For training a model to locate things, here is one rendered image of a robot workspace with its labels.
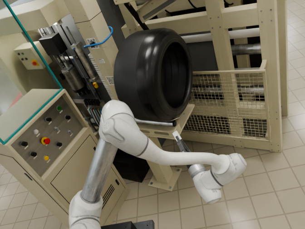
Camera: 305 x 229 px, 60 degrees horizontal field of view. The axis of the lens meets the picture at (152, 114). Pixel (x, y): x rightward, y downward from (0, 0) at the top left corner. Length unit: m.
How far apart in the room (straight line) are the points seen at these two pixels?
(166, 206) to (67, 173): 0.95
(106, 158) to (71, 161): 0.83
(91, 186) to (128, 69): 0.67
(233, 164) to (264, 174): 1.22
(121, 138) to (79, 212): 0.57
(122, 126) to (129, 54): 0.63
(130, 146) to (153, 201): 1.56
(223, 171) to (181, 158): 0.23
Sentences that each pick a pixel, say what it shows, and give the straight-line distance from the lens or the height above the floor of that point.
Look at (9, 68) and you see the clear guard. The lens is 1.80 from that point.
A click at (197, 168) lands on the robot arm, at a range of 1.42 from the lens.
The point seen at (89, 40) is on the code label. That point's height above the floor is 1.53.
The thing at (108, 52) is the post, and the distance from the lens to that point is 1.79.
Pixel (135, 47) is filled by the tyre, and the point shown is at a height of 1.47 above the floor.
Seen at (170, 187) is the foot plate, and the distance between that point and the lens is 2.57.
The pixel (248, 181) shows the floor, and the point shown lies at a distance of 2.50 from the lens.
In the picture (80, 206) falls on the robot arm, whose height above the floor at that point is 1.02.
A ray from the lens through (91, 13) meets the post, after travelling 1.72.
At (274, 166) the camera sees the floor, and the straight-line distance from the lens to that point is 2.59.
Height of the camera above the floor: 2.04
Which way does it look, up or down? 36 degrees down
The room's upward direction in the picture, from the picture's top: 23 degrees counter-clockwise
